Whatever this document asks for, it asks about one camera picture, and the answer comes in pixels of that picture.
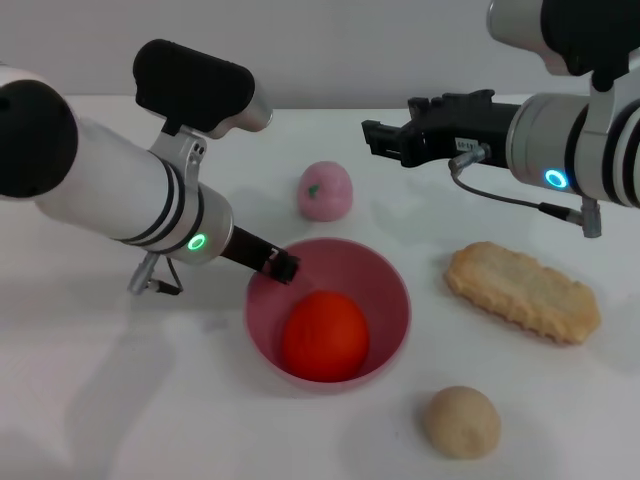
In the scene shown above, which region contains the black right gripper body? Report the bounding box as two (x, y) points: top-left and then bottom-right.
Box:
(398, 88), (527, 169)

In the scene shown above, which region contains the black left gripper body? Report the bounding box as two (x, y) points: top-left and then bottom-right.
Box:
(219, 225), (282, 277)

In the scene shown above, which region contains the orange toy fruit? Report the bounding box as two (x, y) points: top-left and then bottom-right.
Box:
(281, 291), (372, 384)

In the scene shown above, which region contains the pink plastic bowl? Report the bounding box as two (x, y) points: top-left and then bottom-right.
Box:
(242, 237), (414, 397)

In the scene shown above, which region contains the pink toy peach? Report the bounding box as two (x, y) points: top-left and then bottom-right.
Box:
(297, 160), (355, 223)

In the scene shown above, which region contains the long toy bread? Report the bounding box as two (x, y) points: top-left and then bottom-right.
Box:
(443, 241), (601, 346)

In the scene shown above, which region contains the round beige toy bun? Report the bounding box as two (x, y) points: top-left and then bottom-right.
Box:
(420, 384), (502, 460)

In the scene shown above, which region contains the right wrist grey cable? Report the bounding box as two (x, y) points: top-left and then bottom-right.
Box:
(447, 143), (604, 239)

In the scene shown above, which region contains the wrist grey cable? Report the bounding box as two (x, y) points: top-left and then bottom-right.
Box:
(126, 251), (184, 297)
(447, 143), (604, 239)

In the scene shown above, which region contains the left wrist grey cable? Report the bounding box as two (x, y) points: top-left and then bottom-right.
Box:
(126, 251), (184, 297)

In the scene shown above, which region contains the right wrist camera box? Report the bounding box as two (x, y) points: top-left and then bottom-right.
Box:
(486, 0), (640, 94)

